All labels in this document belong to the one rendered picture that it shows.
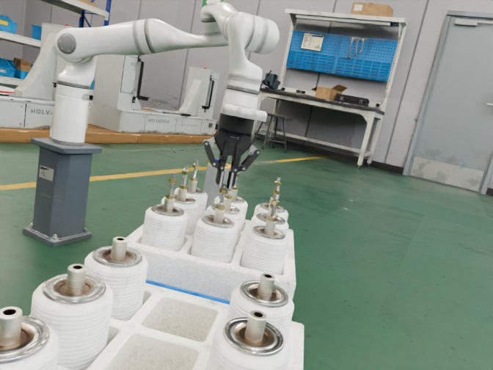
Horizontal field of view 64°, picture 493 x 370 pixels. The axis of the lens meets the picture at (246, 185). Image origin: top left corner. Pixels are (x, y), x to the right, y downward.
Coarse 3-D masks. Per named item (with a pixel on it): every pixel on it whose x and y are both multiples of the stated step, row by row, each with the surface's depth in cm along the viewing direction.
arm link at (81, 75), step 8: (96, 56) 119; (72, 64) 119; (80, 64) 118; (88, 64) 118; (96, 64) 119; (64, 72) 116; (72, 72) 117; (80, 72) 117; (88, 72) 118; (64, 80) 114; (72, 80) 114; (80, 80) 115; (88, 80) 117; (88, 88) 118
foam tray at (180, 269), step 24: (192, 240) 96; (240, 240) 102; (168, 264) 85; (192, 264) 85; (216, 264) 85; (240, 264) 96; (288, 264) 93; (192, 288) 86; (216, 288) 85; (288, 288) 83
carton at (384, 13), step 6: (354, 6) 513; (360, 6) 510; (366, 6) 506; (372, 6) 503; (378, 6) 499; (384, 6) 495; (354, 12) 514; (360, 12) 510; (366, 12) 507; (372, 12) 503; (378, 12) 499; (384, 12) 495; (390, 12) 508
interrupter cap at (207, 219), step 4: (204, 216) 91; (208, 216) 92; (212, 216) 93; (204, 220) 88; (208, 220) 89; (212, 220) 91; (224, 220) 92; (228, 220) 92; (232, 220) 92; (208, 224) 87; (212, 224) 87; (216, 224) 88; (220, 224) 88; (224, 224) 89; (228, 224) 89; (232, 224) 90
